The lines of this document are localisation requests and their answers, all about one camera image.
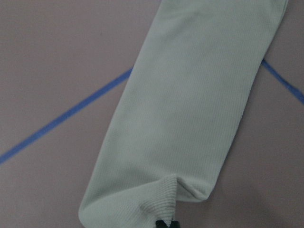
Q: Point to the green long-sleeve shirt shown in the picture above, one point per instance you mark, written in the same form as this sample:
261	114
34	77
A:
180	110

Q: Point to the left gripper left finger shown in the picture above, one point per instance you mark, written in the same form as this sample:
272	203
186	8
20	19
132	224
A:
160	224

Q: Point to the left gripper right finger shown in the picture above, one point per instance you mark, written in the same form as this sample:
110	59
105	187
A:
175	224

